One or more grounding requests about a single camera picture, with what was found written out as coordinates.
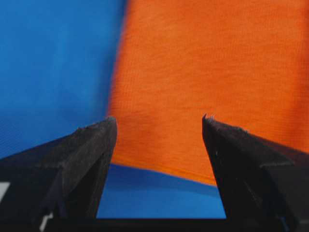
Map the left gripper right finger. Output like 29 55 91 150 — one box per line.
202 116 309 232

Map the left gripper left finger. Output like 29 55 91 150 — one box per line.
0 117 117 232

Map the blue table cloth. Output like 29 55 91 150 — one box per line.
0 0 225 219

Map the orange towel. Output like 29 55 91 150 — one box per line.
109 0 309 185

